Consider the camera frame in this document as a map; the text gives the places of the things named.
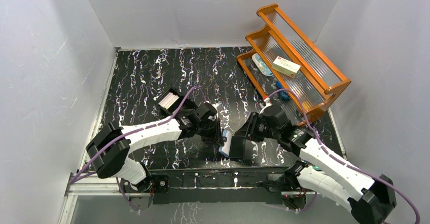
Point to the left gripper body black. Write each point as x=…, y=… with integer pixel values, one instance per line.
x=211, y=132

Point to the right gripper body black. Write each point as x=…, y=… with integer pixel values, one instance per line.
x=257, y=128

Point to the black card holder wallet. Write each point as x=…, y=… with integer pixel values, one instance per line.
x=234, y=146

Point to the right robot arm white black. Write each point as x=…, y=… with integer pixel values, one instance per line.
x=319, y=168

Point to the black box of cards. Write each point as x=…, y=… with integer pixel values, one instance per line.
x=170, y=100

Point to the blue small object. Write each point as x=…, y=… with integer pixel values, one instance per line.
x=282, y=94

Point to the orange wooden shelf rack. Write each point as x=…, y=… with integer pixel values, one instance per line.
x=317, y=84

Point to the cream cardboard box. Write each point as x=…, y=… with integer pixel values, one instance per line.
x=285, y=66

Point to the white blue oval package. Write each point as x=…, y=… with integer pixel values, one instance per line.
x=261, y=65

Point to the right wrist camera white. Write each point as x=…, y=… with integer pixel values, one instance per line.
x=265, y=104

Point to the black aluminium base frame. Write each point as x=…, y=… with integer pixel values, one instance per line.
x=198, y=185

